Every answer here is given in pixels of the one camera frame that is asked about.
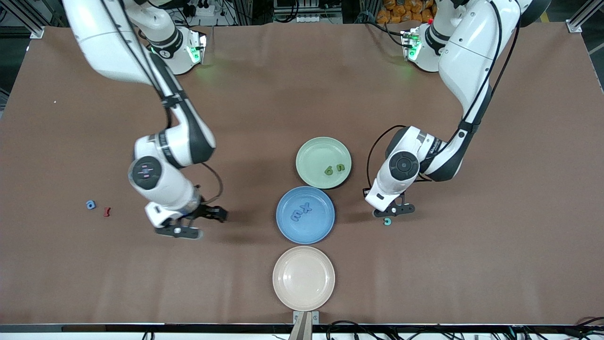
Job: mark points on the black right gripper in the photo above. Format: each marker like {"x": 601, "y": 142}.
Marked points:
{"x": 206, "y": 211}

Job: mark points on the green foam letter q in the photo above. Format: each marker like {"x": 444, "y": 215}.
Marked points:
{"x": 326, "y": 170}

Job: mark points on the blue foam letter X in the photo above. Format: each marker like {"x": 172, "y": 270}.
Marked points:
{"x": 306, "y": 208}

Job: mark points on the blue foam letter m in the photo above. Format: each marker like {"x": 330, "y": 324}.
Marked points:
{"x": 297, "y": 216}

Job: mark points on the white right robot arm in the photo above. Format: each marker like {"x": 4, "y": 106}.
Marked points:
{"x": 160, "y": 184}

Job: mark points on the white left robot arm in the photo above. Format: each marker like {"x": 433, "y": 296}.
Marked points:
{"x": 467, "y": 56}

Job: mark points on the pale green plate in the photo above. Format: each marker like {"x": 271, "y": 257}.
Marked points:
{"x": 311, "y": 151}

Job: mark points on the blue plate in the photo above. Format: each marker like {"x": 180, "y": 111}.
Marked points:
{"x": 306, "y": 231}

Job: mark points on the brown table mat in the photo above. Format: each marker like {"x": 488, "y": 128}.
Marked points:
{"x": 188, "y": 283}

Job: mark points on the beige plate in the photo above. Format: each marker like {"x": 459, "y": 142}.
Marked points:
{"x": 303, "y": 278}

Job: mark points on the long white power strip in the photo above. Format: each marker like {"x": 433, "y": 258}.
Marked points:
{"x": 311, "y": 19}

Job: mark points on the orange fruit pile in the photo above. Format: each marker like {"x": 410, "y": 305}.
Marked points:
{"x": 401, "y": 12}

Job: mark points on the white power strip with plugs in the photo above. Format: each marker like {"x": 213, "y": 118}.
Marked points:
{"x": 200, "y": 12}

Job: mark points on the grey metal mount bracket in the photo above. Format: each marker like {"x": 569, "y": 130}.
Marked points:
{"x": 306, "y": 326}

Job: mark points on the aluminium frame corner post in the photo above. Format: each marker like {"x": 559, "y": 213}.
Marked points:
{"x": 574, "y": 26}
{"x": 37, "y": 32}

